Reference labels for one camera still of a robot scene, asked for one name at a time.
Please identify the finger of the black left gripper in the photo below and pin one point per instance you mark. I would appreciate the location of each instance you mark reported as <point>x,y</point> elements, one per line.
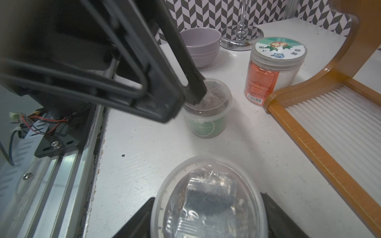
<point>148,86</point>
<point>196,88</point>

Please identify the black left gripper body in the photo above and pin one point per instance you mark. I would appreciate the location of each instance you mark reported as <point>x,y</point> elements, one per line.
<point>53,51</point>

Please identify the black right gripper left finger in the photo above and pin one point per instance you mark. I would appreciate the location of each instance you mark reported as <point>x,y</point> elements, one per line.
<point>139,225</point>

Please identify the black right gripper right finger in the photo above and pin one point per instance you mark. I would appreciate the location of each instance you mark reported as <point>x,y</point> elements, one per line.
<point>280,225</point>

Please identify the green seed container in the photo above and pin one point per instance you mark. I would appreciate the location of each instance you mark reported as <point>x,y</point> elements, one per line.
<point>208,118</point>

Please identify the tall red illustrated-lid container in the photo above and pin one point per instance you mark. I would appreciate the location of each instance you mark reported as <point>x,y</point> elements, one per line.
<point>274,63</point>

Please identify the orange three-tier wooden shelf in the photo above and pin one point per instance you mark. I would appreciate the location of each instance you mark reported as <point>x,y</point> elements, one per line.
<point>336,120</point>

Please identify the lilac bowl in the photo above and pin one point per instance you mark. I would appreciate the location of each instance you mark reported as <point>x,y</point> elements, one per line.
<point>203,45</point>

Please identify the chrome stand with green cups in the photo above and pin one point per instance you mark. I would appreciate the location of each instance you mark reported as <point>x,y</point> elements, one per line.
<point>240,37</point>

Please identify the metal base rail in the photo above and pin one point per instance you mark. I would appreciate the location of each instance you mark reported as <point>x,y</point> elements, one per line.
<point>48,197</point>

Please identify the left metal corner post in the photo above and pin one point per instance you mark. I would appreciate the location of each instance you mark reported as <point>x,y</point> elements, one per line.
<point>291,9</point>

